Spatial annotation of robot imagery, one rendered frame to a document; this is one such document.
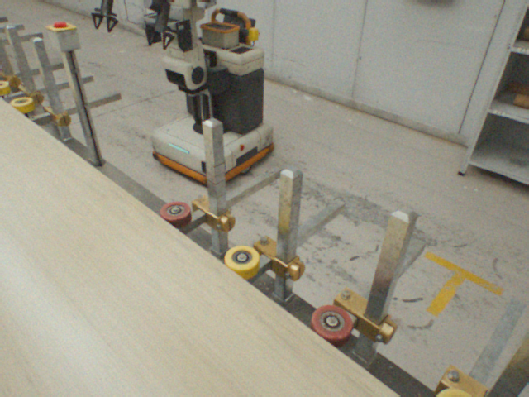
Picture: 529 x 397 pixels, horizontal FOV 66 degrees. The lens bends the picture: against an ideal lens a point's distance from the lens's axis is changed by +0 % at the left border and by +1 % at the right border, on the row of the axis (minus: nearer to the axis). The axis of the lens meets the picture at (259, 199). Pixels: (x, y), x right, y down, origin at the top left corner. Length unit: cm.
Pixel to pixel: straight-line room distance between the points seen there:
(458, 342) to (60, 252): 167
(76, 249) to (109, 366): 34
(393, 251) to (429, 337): 131
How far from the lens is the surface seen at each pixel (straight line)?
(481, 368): 98
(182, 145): 271
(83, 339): 86
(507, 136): 351
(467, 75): 348
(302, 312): 110
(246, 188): 124
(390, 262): 79
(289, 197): 86
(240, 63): 256
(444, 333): 209
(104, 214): 112
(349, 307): 93
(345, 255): 228
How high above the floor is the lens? 156
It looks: 37 degrees down
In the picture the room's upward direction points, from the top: 1 degrees clockwise
